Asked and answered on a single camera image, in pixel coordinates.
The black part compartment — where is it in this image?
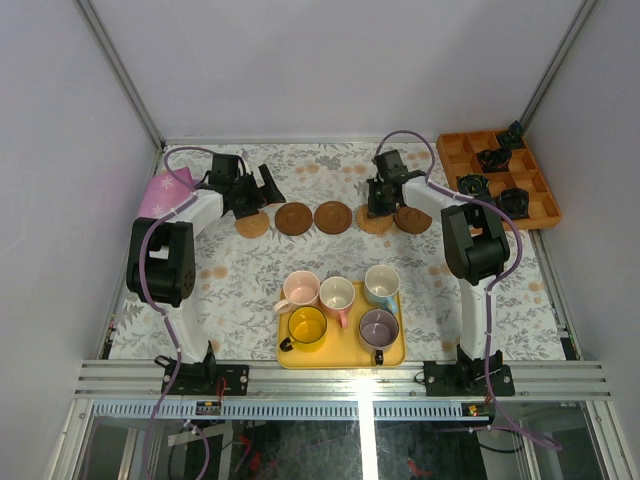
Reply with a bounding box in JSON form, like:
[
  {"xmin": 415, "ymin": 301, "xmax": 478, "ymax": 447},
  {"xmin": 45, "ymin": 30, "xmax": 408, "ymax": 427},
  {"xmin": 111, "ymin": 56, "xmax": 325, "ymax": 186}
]
[
  {"xmin": 476, "ymin": 147, "xmax": 512, "ymax": 173},
  {"xmin": 495, "ymin": 188, "xmax": 530, "ymax": 220},
  {"xmin": 496, "ymin": 121, "xmax": 525, "ymax": 150}
]

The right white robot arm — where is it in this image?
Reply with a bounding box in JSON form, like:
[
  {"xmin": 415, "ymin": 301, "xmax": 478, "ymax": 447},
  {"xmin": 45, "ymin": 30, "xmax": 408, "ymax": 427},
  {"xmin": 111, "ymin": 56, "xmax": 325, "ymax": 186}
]
[{"xmin": 367, "ymin": 150, "xmax": 511, "ymax": 395}]

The pink purple folded cloth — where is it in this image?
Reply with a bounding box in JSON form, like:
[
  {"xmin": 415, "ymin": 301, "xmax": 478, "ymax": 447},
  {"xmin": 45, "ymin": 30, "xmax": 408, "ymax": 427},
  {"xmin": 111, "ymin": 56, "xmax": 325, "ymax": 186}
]
[{"xmin": 138, "ymin": 167, "xmax": 194, "ymax": 218}]

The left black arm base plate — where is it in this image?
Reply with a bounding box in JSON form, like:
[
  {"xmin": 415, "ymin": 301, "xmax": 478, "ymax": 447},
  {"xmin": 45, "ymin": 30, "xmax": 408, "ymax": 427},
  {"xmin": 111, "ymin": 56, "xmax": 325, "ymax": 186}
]
[{"xmin": 169, "ymin": 364, "xmax": 249, "ymax": 397}]

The black part top compartment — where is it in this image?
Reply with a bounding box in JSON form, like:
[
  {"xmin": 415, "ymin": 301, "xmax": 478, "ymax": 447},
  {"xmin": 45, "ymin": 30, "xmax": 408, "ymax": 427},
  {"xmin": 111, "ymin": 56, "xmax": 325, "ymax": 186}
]
[{"xmin": 496, "ymin": 121, "xmax": 525, "ymax": 150}]

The black part lower compartment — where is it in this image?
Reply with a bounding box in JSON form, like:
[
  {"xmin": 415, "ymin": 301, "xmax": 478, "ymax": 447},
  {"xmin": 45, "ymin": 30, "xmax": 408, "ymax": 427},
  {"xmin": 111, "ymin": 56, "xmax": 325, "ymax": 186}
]
[{"xmin": 495, "ymin": 188, "xmax": 530, "ymax": 220}]

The orange compartment tray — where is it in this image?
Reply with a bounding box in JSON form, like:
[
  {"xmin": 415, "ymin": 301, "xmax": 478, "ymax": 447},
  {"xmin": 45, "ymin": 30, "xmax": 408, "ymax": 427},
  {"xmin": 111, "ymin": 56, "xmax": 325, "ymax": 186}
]
[{"xmin": 436, "ymin": 130, "xmax": 562, "ymax": 230}]

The aluminium front rail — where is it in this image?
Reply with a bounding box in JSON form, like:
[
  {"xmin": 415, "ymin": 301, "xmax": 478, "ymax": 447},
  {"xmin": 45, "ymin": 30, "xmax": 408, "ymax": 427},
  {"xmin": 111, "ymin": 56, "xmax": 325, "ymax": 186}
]
[{"xmin": 74, "ymin": 360, "xmax": 613, "ymax": 402}]

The light pink mug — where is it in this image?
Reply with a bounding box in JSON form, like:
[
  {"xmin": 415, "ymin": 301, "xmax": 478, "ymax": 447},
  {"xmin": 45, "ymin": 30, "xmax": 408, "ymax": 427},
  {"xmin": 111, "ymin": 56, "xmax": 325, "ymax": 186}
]
[{"xmin": 273, "ymin": 271, "xmax": 321, "ymax": 315}]

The brown wooden coaster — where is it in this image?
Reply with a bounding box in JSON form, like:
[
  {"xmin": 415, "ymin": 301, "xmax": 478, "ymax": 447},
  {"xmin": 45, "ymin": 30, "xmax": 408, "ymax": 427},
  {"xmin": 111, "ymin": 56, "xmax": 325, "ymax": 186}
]
[
  {"xmin": 393, "ymin": 206, "xmax": 433, "ymax": 235},
  {"xmin": 314, "ymin": 201, "xmax": 353, "ymax": 235},
  {"xmin": 275, "ymin": 202, "xmax": 313, "ymax": 236}
]

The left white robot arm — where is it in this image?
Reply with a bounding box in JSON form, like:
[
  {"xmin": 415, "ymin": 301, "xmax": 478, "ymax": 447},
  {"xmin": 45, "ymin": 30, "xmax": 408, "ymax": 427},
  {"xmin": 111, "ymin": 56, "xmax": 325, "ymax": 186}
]
[{"xmin": 126, "ymin": 147, "xmax": 286, "ymax": 395}]

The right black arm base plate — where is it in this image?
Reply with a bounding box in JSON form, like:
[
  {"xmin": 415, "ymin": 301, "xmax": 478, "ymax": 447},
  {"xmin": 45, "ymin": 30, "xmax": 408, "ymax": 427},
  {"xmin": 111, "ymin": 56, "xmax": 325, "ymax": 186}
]
[{"xmin": 423, "ymin": 360, "xmax": 515, "ymax": 397}]

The light blue mug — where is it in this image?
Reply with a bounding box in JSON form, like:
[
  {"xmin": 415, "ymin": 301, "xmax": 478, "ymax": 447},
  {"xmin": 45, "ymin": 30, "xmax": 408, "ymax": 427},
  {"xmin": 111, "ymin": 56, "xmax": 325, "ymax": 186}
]
[{"xmin": 364, "ymin": 265, "xmax": 400, "ymax": 315}]

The black yellow part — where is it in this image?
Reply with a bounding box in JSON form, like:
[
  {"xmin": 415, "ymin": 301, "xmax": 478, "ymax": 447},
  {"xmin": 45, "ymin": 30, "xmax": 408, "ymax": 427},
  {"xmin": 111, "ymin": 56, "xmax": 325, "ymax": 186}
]
[{"xmin": 457, "ymin": 173, "xmax": 490, "ymax": 197}]

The yellow plastic tray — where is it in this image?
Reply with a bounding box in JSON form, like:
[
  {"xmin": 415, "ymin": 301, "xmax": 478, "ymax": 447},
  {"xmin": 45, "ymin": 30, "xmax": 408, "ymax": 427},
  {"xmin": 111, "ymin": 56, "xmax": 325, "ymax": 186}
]
[{"xmin": 277, "ymin": 282, "xmax": 406, "ymax": 369}]

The purple mug black handle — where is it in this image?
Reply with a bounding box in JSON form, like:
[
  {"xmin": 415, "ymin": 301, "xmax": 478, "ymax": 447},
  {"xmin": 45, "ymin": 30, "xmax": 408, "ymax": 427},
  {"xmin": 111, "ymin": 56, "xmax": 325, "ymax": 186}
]
[{"xmin": 358, "ymin": 308, "xmax": 400, "ymax": 367}]

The woven rattan coaster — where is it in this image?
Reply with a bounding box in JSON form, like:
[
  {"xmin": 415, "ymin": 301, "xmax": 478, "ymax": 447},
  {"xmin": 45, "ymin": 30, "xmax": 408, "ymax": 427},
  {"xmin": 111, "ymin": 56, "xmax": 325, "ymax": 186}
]
[
  {"xmin": 235, "ymin": 211, "xmax": 270, "ymax": 239},
  {"xmin": 356, "ymin": 205, "xmax": 393, "ymax": 235}
]

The yellow mug black handle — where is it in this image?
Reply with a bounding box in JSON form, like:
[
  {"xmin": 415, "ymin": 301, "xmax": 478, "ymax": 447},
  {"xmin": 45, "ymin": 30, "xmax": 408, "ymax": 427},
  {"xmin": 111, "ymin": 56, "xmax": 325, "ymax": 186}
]
[{"xmin": 279, "ymin": 306, "xmax": 328, "ymax": 352}]

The white mug pink handle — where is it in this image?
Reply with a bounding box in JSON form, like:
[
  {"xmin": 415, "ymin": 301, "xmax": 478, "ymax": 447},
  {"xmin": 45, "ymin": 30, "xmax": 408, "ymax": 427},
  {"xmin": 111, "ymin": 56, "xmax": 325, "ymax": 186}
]
[{"xmin": 319, "ymin": 276, "xmax": 356, "ymax": 329}]

